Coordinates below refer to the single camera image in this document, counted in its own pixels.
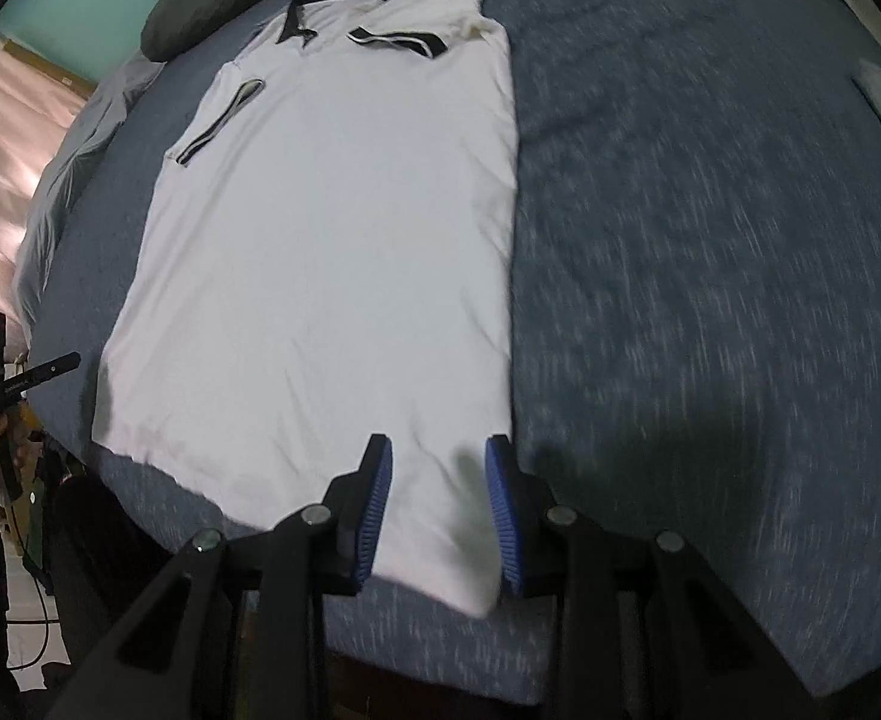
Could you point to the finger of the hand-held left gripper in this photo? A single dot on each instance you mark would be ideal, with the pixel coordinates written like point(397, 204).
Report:
point(54, 373)

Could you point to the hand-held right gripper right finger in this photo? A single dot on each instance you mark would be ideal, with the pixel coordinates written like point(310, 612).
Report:
point(504, 517)

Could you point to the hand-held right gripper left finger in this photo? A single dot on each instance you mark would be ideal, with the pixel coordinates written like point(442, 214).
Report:
point(377, 510)

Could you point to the white polo shirt black trim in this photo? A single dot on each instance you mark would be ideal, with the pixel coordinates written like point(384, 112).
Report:
point(320, 240)

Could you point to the light grey duvet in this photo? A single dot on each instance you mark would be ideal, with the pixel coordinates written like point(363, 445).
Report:
point(65, 187)

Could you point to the blue-grey bed blanket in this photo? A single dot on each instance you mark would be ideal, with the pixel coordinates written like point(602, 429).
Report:
point(710, 277)

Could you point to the dark grey pillow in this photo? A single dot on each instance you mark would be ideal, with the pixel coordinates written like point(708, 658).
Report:
point(200, 7)

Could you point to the wooden window frame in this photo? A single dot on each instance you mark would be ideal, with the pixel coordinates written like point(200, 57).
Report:
point(50, 67)

